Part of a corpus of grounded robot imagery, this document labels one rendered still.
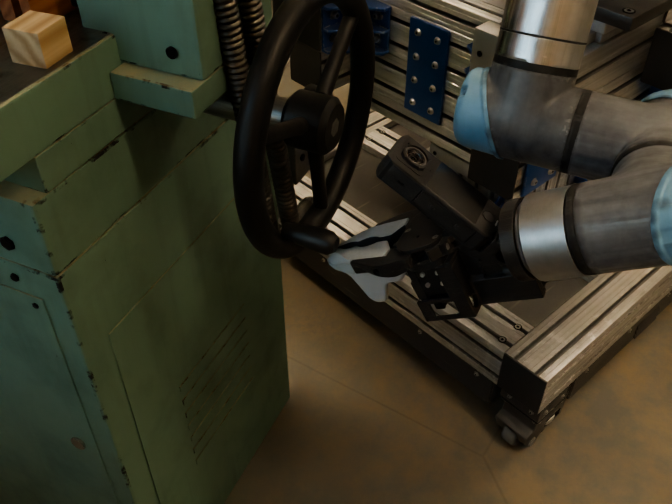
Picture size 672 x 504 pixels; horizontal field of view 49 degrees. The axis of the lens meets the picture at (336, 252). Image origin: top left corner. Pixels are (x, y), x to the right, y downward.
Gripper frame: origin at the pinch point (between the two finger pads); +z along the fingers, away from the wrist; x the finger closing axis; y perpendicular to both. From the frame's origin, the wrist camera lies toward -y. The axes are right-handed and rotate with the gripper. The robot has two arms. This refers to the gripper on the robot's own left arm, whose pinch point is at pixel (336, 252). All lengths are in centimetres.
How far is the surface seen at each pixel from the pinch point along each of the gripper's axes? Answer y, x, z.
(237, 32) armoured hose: -22.4, 5.0, 1.4
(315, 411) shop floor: 52, 29, 52
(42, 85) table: -27.0, -9.3, 11.4
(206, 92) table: -19.1, 1.3, 5.3
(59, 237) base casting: -14.4, -12.4, 18.9
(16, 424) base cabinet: 9, -14, 53
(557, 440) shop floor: 75, 43, 14
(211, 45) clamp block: -22.6, 3.0, 3.3
